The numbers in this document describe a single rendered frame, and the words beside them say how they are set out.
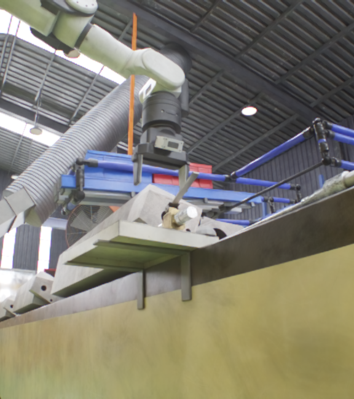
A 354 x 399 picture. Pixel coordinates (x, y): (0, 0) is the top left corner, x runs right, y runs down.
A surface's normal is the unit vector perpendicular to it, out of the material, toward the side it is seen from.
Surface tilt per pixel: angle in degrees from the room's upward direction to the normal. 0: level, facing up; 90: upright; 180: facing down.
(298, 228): 90
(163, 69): 90
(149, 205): 90
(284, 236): 90
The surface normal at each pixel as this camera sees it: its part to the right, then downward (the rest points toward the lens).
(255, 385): -0.86, -0.16
